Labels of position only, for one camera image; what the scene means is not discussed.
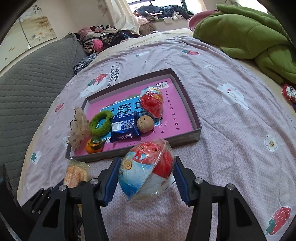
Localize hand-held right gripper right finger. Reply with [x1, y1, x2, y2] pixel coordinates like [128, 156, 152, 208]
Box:
[173, 156, 267, 241]

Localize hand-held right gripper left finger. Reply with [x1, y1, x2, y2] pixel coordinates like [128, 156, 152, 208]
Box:
[28, 156, 122, 241]

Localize blue white toy egg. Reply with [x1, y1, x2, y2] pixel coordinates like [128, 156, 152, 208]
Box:
[118, 138, 175, 202]

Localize tangerine with green leaf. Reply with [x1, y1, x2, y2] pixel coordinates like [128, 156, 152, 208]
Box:
[85, 137, 104, 154]

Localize blue cookie packet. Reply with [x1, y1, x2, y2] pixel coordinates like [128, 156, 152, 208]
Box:
[109, 113, 140, 143]

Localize green fuzzy scrunchie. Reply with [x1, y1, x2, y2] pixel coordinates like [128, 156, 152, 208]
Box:
[89, 110, 114, 136]

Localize beige mesh scrunchie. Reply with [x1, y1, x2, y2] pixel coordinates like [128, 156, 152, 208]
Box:
[69, 107, 91, 151]

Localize brown walnut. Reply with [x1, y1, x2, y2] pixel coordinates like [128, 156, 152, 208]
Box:
[137, 115, 154, 133]

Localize shallow box with pink bottom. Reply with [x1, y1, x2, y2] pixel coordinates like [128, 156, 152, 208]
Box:
[65, 68, 202, 163]

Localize red toy egg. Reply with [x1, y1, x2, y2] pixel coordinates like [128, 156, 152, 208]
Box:
[139, 86, 164, 119]

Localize clear packet of crackers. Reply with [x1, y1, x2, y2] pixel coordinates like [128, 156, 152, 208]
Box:
[63, 158, 91, 189]

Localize grey quilted headboard cover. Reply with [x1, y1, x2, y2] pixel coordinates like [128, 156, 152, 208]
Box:
[0, 35, 87, 202]

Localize dark floral cloth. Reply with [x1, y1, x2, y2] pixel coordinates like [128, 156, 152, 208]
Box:
[73, 53, 97, 75]

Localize red white candy packet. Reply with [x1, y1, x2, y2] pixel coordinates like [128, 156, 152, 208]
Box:
[282, 83, 296, 103]

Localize pile of mixed clothes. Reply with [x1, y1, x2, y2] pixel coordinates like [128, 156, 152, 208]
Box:
[76, 25, 142, 56]

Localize beige bed sheet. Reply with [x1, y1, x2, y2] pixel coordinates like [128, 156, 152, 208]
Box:
[92, 28, 296, 98]

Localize green fleece blanket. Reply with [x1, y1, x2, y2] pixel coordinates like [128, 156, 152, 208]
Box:
[193, 3, 296, 84]

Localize pink cloth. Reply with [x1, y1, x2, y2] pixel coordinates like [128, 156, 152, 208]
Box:
[188, 10, 218, 30]

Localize cream curtain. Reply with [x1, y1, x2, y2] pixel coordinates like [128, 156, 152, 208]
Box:
[104, 0, 140, 35]

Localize pile of dark clothes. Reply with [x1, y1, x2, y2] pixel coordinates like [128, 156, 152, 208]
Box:
[133, 5, 193, 25]

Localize floral wall painting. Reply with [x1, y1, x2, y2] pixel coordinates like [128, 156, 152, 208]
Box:
[0, 0, 57, 72]

